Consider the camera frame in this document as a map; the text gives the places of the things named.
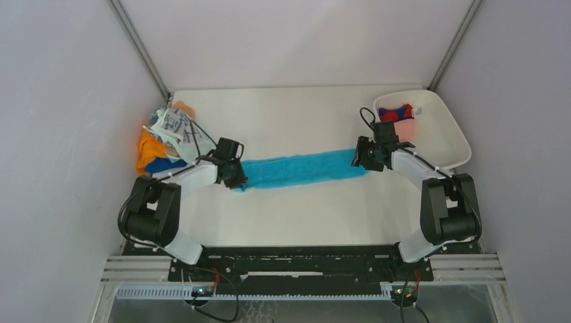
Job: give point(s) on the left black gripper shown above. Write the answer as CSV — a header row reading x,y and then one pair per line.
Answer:
x,y
240,180

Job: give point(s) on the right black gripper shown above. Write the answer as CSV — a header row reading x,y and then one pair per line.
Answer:
x,y
360,159

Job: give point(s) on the bright blue towel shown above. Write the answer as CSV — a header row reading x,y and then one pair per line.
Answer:
x,y
299,170

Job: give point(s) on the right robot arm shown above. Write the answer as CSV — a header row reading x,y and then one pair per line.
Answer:
x,y
449,211

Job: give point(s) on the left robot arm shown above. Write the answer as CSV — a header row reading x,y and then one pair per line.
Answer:
x,y
150,216

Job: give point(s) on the pink rolled towel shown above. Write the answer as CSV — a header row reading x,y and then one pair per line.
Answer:
x,y
406,130

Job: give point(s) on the mint green towel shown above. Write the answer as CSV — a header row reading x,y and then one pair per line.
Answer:
x,y
189,152

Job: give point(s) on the red blue rolled towel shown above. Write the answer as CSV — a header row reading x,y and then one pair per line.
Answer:
x,y
396,114

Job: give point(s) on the white plastic tray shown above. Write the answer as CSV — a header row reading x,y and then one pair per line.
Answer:
x,y
439,138

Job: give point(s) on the dark blue towel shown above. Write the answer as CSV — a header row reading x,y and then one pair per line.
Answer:
x,y
163,164

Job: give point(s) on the orange towel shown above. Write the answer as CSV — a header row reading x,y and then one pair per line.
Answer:
x,y
150,148

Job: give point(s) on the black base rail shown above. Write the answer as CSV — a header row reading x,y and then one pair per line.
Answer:
x,y
300,270

